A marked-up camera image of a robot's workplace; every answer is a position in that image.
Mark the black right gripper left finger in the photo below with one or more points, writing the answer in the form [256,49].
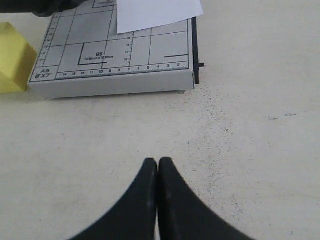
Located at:
[133,217]

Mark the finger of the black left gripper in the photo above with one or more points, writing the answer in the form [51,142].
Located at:
[40,8]

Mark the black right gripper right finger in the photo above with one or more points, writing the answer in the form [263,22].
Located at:
[181,213]

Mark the yellow foam cube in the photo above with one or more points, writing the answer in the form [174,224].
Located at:
[17,58]

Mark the white paper sheet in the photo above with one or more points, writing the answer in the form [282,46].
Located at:
[136,15]

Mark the grey paper cutter base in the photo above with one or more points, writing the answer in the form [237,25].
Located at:
[83,55]

